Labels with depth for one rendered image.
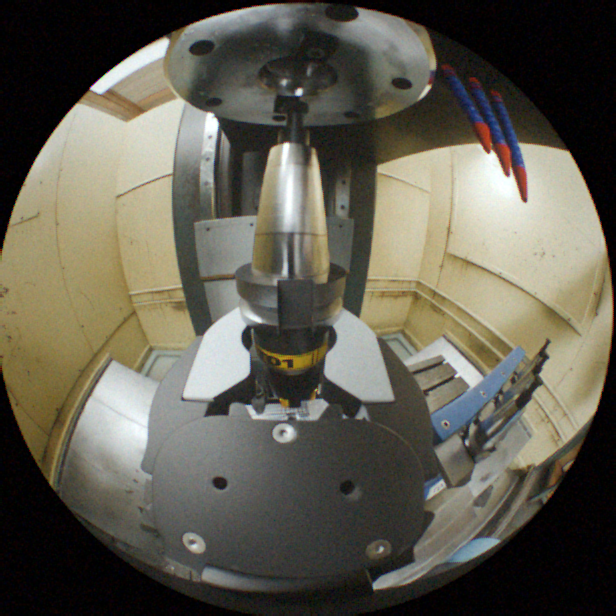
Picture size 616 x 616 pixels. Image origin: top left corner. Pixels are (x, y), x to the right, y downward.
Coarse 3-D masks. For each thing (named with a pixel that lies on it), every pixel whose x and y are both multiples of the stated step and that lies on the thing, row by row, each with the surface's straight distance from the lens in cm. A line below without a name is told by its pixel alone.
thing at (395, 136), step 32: (448, 96) 32; (224, 128) 44; (256, 128) 45; (320, 128) 44; (352, 128) 44; (384, 128) 42; (416, 128) 41; (448, 128) 40; (544, 128) 36; (384, 160) 61
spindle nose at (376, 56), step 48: (192, 48) 12; (240, 48) 12; (288, 48) 12; (384, 48) 12; (432, 48) 12; (192, 96) 16; (240, 96) 16; (288, 96) 16; (336, 96) 15; (384, 96) 15
